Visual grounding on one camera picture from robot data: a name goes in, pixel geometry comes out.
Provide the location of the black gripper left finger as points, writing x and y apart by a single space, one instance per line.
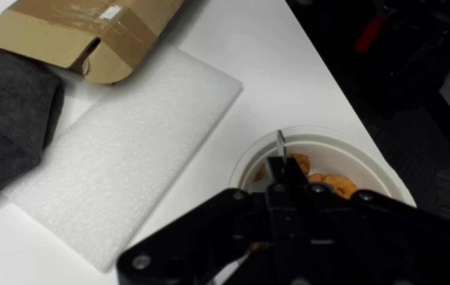
260 231

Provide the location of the white bowl with snacks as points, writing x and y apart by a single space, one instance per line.
329 152

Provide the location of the white foam sheet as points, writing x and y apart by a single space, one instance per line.
103 174

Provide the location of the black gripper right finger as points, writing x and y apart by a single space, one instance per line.
394 244

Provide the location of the long cardboard box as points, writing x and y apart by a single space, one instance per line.
101 40

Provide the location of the dark grey cloth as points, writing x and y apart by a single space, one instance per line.
30 104

